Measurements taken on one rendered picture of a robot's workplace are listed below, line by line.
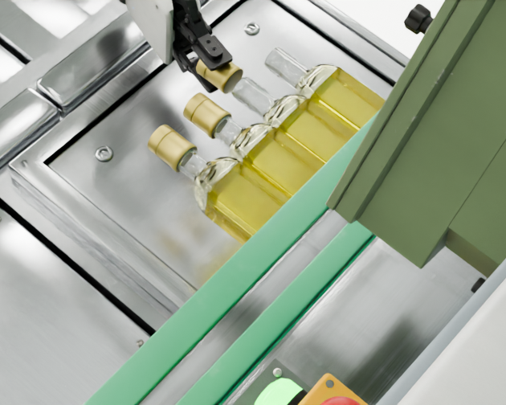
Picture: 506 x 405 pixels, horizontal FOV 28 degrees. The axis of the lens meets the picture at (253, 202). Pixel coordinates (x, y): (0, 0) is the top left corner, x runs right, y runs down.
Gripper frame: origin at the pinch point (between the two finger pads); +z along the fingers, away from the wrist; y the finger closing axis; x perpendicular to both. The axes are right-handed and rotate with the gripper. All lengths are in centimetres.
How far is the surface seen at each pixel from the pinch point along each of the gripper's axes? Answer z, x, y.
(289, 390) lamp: 41, -23, 22
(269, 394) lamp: 41, -24, 22
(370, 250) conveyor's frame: 33.9, -7.2, 15.8
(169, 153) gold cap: 8.3, -11.3, 1.2
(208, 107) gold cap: 5.9, -4.6, 2.1
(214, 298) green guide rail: 29.6, -20.8, 14.2
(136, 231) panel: 8.2, -15.8, -12.2
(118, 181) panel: 1.1, -13.8, -12.3
